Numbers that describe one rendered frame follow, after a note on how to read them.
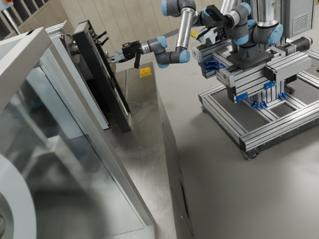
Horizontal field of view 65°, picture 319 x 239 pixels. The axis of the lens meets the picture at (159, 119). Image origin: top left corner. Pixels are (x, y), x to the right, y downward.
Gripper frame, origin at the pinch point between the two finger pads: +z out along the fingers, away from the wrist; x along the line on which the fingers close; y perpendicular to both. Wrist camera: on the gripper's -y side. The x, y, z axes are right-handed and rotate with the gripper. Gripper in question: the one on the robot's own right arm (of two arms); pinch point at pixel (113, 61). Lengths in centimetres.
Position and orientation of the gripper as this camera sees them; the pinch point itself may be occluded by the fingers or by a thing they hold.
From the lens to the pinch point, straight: 166.1
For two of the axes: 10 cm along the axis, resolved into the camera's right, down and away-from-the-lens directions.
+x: 0.9, 6.2, -7.8
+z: -9.6, 2.7, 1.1
